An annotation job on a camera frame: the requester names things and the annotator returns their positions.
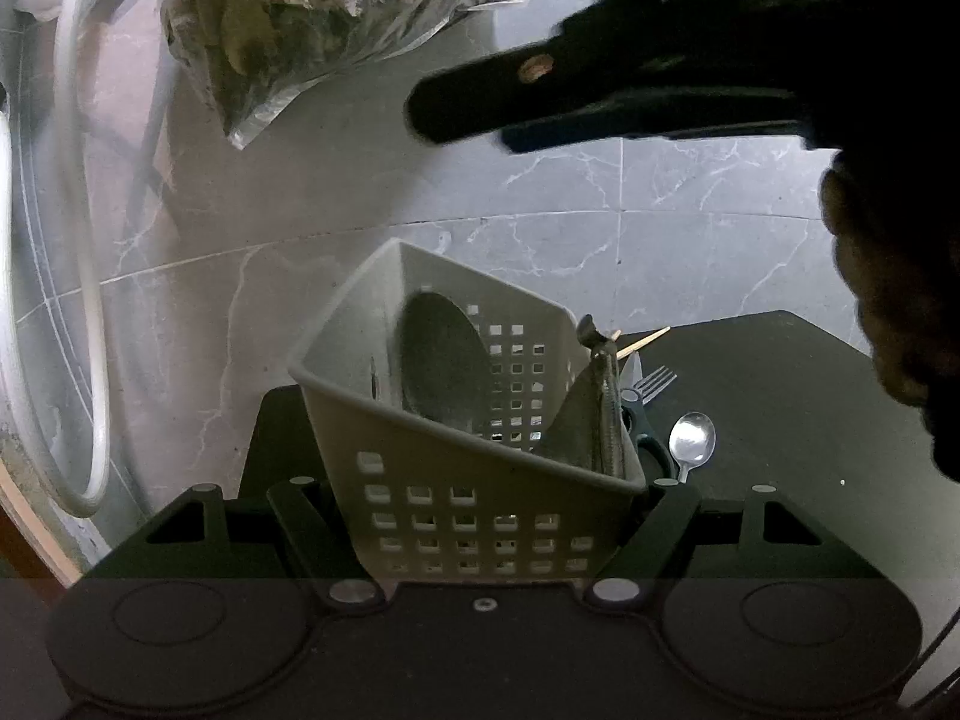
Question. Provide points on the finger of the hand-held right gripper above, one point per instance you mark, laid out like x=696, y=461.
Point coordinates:
x=660, y=124
x=487, y=97

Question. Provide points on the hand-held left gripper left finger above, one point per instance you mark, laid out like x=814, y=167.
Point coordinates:
x=300, y=519

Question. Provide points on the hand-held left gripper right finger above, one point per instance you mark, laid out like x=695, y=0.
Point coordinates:
x=671, y=519

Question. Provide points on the white perforated plastic basket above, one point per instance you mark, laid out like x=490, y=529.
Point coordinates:
x=420, y=465

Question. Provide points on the person's right hand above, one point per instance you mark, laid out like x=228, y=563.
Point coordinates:
x=907, y=277

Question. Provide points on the silver metal spoon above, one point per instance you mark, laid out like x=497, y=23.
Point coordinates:
x=694, y=436

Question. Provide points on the metal grater tool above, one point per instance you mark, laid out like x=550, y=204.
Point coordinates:
x=585, y=427

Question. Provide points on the silver metal fork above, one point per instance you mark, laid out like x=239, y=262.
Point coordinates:
x=654, y=382

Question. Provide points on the wooden chopstick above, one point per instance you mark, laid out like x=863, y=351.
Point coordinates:
x=643, y=342

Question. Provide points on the clear plastic bag of greens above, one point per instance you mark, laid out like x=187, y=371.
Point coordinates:
x=300, y=30

